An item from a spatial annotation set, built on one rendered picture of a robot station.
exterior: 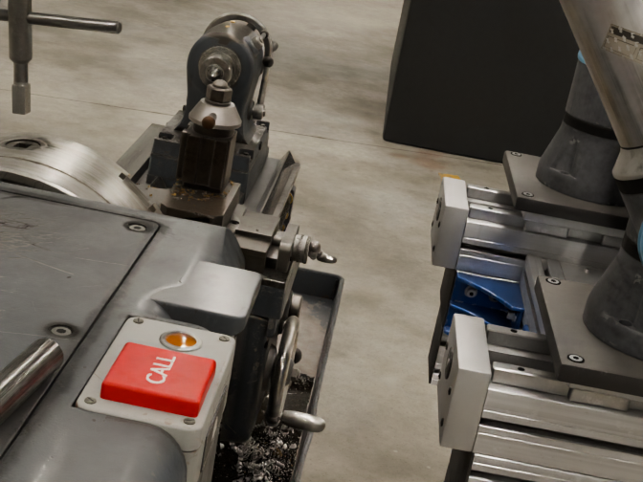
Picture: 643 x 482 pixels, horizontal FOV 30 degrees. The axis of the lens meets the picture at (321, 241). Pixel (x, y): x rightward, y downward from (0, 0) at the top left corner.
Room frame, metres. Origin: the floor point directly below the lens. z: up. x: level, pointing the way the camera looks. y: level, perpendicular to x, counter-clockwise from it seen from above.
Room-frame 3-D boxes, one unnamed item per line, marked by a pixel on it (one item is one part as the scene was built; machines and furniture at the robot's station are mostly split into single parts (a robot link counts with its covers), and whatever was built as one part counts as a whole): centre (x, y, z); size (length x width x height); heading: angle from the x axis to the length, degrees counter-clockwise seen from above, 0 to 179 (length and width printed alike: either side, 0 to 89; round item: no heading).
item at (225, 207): (1.70, 0.19, 0.99); 0.20 x 0.10 x 0.05; 178
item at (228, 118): (1.73, 0.19, 1.13); 0.08 x 0.08 x 0.03
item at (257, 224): (1.74, 0.25, 0.95); 0.43 x 0.17 x 0.05; 88
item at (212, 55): (2.31, 0.25, 1.01); 0.30 x 0.20 x 0.29; 178
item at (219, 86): (1.73, 0.19, 1.17); 0.04 x 0.04 x 0.03
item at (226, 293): (0.82, 0.08, 1.24); 0.09 x 0.08 x 0.03; 178
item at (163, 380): (0.66, 0.08, 1.26); 0.06 x 0.06 x 0.02; 88
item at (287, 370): (1.76, 0.04, 0.75); 0.27 x 0.10 x 0.23; 178
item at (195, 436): (0.68, 0.08, 1.23); 0.13 x 0.08 x 0.05; 178
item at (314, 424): (1.65, -0.02, 0.69); 0.08 x 0.03 x 0.03; 88
